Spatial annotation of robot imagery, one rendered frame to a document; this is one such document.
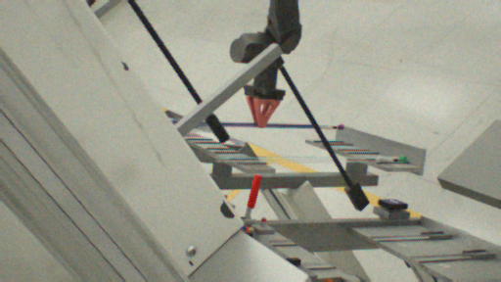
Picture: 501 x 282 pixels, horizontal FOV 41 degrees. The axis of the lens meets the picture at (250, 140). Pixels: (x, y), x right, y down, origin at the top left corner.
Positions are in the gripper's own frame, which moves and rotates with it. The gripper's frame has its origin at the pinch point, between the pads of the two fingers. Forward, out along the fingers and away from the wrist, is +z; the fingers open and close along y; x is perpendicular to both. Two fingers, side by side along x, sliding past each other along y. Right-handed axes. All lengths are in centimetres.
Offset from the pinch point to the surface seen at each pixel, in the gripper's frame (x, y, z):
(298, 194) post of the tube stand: 6.6, 10.7, 14.9
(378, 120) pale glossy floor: 131, -106, 11
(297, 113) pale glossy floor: 125, -166, 17
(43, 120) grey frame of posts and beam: -77, 109, -15
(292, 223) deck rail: -13.3, 37.5, 13.2
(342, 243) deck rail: -0.5, 37.6, 17.7
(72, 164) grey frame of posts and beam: -76, 109, -14
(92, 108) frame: -71, 95, -14
